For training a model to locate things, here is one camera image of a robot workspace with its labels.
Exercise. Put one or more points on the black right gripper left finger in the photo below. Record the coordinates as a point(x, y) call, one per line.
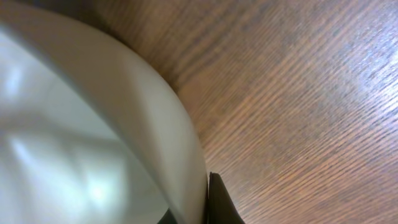
point(168, 218)

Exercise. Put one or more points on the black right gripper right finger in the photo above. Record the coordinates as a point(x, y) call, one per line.
point(221, 209)

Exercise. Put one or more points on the cream bowl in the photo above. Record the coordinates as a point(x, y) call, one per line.
point(90, 132)

